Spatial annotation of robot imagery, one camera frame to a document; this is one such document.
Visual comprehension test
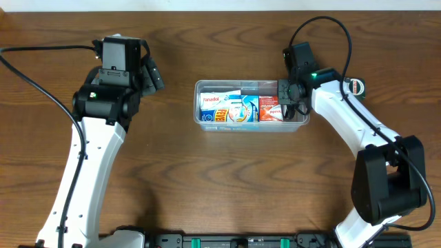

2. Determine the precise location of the red Panadol ActiFast box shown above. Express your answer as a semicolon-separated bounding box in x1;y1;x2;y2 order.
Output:
259;96;283;121

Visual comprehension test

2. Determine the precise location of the blue medicine box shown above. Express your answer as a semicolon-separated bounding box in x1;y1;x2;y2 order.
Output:
201;95;259;123

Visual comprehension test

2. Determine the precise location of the white Panadol box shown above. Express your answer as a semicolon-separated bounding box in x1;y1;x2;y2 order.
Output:
199;90;241;110

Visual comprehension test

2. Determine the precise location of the dark bottle white cap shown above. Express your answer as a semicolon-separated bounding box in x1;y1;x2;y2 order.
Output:
282;105;296;121

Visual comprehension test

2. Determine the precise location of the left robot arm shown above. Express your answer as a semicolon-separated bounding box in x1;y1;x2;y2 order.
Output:
34;34;164;247

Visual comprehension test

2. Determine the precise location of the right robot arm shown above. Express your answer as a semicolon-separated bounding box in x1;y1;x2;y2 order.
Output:
278;42;428;247

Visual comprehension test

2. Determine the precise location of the clear plastic container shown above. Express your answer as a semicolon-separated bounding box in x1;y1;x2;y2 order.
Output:
194;80;309;132

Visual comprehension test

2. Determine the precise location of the green Zam-Buk box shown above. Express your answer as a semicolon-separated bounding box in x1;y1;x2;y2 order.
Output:
345;77;366;101

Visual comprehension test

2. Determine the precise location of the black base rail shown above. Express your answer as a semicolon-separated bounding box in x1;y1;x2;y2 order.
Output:
99;232;413;248

